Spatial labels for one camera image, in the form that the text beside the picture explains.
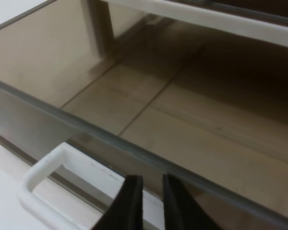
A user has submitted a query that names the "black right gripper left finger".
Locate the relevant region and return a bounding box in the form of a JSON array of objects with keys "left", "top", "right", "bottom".
[{"left": 92, "top": 175, "right": 144, "bottom": 230}]

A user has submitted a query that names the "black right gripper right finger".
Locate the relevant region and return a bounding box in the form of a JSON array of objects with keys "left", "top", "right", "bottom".
[{"left": 163, "top": 174, "right": 217, "bottom": 230}]

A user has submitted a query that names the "smoky drawer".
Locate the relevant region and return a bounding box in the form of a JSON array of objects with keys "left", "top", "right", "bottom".
[{"left": 0, "top": 0, "right": 288, "bottom": 230}]

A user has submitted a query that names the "white plastic drawer cabinet frame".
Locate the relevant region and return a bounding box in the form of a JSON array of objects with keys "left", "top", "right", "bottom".
[{"left": 96, "top": 0, "right": 288, "bottom": 63}]

